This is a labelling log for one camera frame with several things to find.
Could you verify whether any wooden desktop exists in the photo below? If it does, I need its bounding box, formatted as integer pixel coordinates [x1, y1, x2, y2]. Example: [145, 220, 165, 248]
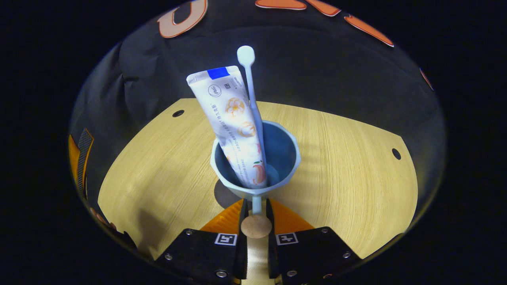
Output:
[98, 98, 418, 260]

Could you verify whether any dark brown round coaster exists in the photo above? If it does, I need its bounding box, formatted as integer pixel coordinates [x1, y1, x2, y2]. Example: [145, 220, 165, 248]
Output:
[214, 180, 243, 209]

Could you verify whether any blue cup with wooden handle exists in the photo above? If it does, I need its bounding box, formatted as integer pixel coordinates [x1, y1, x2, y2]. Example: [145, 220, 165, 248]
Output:
[210, 120, 301, 285]

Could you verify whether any white toothbrush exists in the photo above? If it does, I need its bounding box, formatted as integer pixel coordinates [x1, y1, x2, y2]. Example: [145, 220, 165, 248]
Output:
[236, 45, 267, 167]

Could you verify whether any white toothpaste tube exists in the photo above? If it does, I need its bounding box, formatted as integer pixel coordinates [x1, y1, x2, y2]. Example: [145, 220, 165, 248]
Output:
[186, 65, 268, 189]

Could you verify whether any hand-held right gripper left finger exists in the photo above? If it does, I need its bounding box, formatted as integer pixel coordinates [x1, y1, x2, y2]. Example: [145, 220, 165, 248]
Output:
[154, 198, 249, 281]

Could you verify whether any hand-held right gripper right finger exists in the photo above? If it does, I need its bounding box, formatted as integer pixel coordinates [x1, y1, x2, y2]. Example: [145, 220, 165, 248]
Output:
[265, 198, 362, 281]

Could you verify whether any black backdrop cloth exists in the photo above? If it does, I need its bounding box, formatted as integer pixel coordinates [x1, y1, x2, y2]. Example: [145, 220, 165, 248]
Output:
[71, 0, 446, 206]

